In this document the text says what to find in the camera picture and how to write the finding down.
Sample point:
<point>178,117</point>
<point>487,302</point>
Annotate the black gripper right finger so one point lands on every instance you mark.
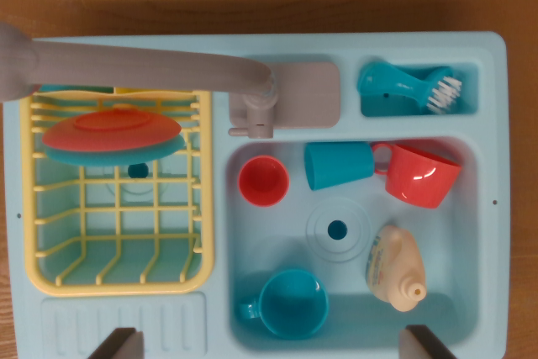
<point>422,346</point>

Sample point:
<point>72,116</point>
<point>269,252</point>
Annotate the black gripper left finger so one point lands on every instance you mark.
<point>122,346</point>

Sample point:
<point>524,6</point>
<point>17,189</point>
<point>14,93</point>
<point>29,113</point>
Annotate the beige detergent bottle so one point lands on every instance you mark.
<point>401,266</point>

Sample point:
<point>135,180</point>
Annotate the light blue toy sink unit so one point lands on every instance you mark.
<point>260,249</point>

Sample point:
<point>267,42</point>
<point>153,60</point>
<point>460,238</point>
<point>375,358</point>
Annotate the yellow dish rack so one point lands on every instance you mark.
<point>206,207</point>

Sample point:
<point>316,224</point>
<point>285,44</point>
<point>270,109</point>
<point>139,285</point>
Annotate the teal toy plate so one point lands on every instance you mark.
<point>109,158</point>

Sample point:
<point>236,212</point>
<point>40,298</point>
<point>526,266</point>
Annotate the teal tumbler cup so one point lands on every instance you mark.
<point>338,165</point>

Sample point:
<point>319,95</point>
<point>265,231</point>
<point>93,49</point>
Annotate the red toy plate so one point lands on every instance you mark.
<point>109,132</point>

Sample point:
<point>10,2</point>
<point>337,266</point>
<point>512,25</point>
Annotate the red tumbler cup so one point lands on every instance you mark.
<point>263,180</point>

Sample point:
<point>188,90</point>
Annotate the teal dish brush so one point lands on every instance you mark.
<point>399,83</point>

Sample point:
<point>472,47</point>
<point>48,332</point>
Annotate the grey toy faucet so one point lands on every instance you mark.
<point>307,94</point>

